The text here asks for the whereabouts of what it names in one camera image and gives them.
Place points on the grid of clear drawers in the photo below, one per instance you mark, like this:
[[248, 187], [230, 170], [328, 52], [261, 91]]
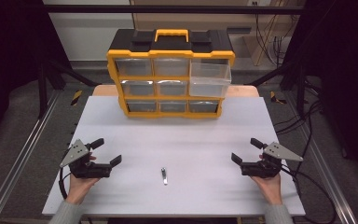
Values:
[[171, 88]]

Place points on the yellow black organizer cabinet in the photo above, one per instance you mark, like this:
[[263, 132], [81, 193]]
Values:
[[171, 42]]

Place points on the person's left hand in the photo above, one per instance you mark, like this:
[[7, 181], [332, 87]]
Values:
[[78, 188]]

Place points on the clear plastic storage drawer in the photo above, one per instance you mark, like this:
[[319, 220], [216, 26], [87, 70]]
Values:
[[209, 84]]

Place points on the person's right hand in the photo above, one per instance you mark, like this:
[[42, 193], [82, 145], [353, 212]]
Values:
[[271, 188]]

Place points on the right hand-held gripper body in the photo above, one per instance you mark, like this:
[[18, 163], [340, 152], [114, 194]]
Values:
[[261, 169]]

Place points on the black metal stand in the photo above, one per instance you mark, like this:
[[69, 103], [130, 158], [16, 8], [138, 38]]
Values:
[[42, 90], [300, 90]]

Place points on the black curtain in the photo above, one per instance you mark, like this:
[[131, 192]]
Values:
[[348, 62], [6, 46]]

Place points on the aluminium frame rail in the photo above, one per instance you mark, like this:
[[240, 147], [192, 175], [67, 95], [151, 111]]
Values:
[[321, 161], [23, 153]]

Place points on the small silver metal piece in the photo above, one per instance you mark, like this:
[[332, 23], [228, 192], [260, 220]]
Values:
[[164, 176]]

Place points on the black horizontal frame bar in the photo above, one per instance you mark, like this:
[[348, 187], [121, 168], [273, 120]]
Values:
[[167, 9]]

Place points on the yellow black floor tape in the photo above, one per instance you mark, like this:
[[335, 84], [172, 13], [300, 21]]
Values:
[[76, 97], [274, 97]]

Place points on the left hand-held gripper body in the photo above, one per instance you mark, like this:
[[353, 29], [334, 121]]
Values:
[[84, 170]]

